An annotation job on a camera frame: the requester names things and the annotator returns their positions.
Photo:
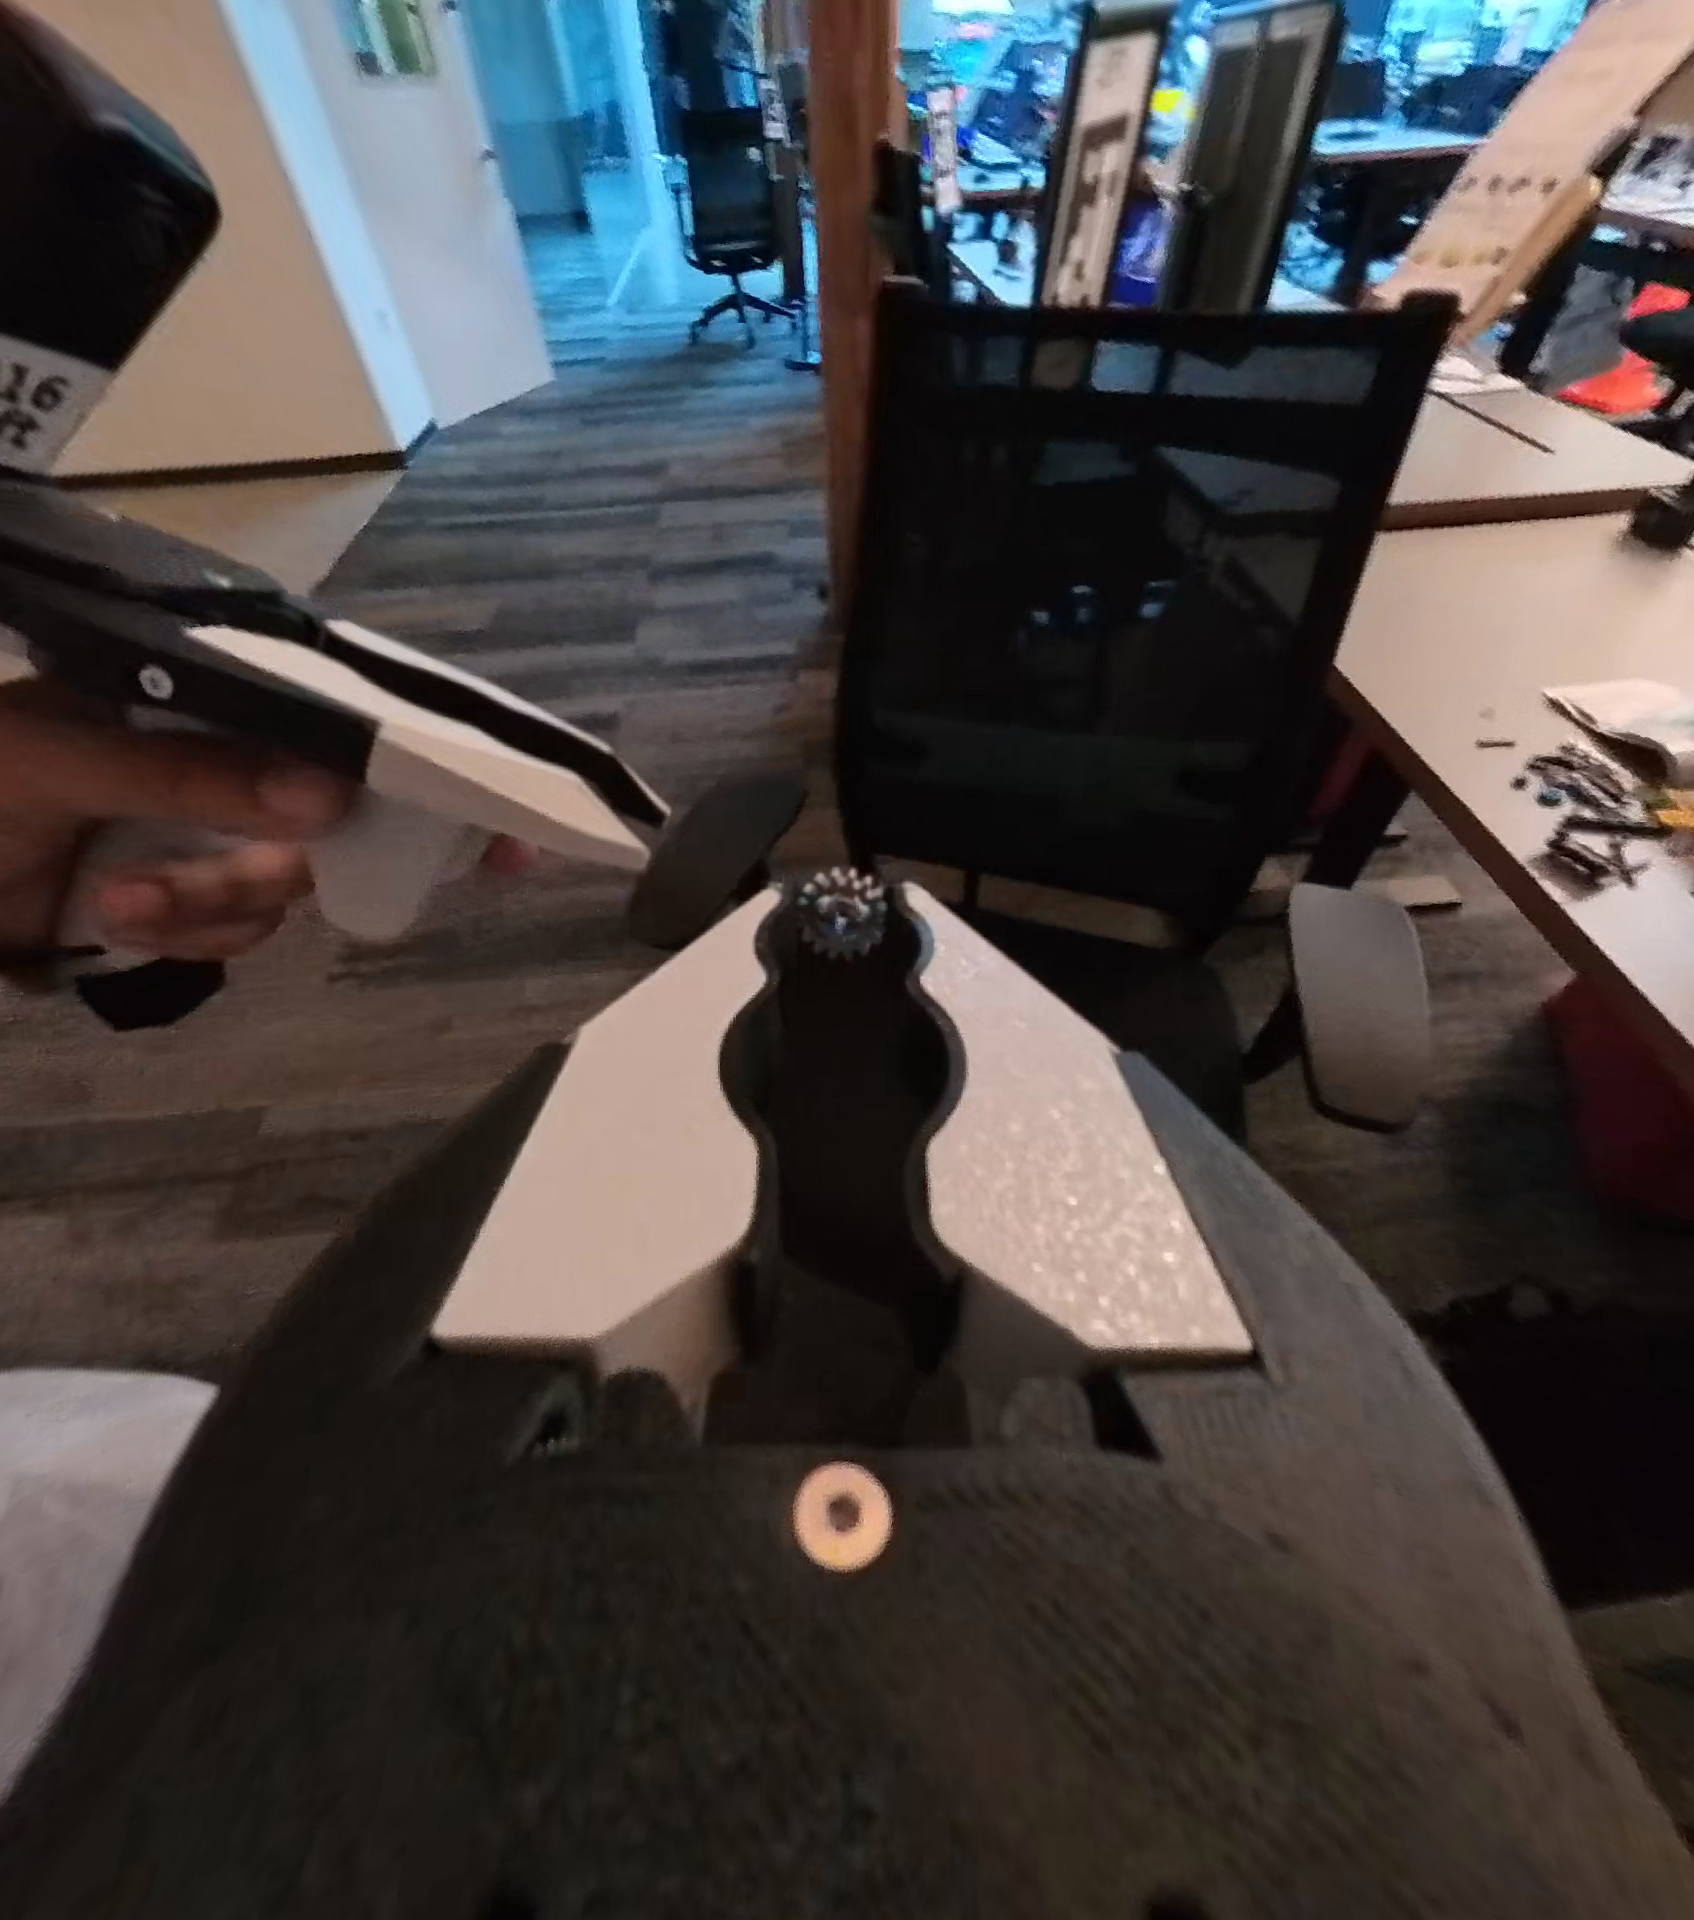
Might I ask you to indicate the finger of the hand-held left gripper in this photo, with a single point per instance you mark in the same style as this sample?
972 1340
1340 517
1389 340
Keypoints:
517 729
517 794

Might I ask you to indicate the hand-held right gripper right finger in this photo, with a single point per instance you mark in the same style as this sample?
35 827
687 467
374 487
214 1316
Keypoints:
1087 1184

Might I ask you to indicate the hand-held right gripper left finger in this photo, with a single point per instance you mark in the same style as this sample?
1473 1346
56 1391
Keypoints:
607 1184

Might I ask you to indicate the small grey lego gear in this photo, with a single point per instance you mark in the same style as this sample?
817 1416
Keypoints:
843 913

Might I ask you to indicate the lego instruction booklet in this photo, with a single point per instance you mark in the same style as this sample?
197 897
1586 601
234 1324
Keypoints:
1626 712

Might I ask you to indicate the person's left hand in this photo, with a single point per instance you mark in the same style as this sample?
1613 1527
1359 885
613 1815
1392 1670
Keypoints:
22 825

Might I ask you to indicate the white door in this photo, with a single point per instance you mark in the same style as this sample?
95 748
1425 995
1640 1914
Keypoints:
456 224

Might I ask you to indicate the wooden pillar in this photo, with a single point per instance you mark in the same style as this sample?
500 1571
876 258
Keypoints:
855 300

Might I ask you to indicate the red box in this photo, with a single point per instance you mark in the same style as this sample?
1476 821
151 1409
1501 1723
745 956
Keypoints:
1672 1141

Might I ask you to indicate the pile of grey black beams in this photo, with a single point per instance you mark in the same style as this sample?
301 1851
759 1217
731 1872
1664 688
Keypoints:
1590 841

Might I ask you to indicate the black white patterned board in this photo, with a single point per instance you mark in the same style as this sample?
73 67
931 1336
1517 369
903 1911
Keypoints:
1102 165

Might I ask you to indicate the dark framed panel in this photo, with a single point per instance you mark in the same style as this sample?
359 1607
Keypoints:
1267 151

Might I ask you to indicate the cardboard board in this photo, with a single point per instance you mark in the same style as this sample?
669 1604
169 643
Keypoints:
1536 180

